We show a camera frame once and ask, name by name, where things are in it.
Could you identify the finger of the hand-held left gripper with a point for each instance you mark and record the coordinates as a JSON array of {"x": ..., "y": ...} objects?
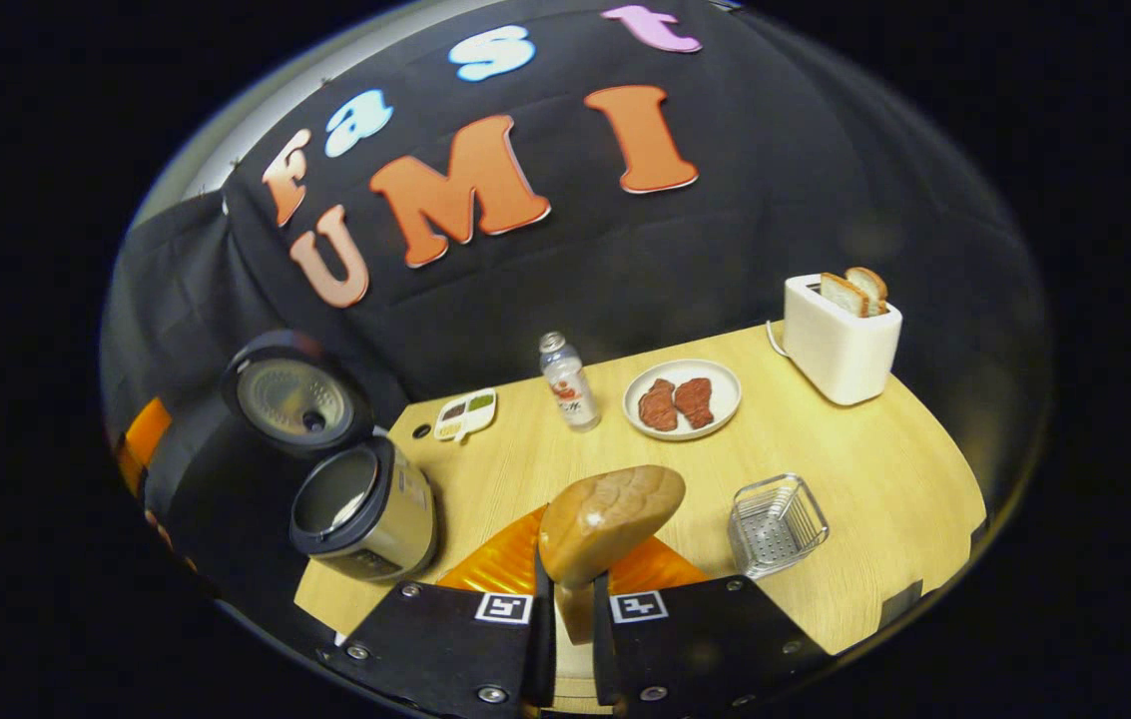
[{"x": 146, "y": 439}]

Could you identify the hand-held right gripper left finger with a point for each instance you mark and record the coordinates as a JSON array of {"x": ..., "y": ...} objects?
[{"x": 541, "y": 649}]

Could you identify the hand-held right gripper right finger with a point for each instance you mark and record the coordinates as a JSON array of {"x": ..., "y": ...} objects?
[{"x": 603, "y": 649}]

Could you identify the wooden spoon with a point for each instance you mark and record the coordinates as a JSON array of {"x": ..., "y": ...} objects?
[{"x": 605, "y": 519}]

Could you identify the black and silver rice cooker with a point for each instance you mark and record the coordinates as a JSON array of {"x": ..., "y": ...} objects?
[{"x": 395, "y": 519}]

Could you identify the white divided condiment dish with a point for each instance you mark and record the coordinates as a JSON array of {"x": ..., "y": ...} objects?
[{"x": 465, "y": 414}]

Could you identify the red meat slice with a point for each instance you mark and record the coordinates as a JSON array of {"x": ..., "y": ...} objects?
[
  {"x": 658, "y": 406},
  {"x": 695, "y": 401}
]

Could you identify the small clear water bottle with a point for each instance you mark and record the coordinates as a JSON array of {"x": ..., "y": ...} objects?
[{"x": 570, "y": 389}]

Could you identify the white round plate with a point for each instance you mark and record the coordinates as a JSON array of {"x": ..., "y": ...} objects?
[{"x": 725, "y": 384}]

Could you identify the white toaster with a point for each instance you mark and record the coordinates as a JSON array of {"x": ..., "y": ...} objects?
[{"x": 840, "y": 350}]

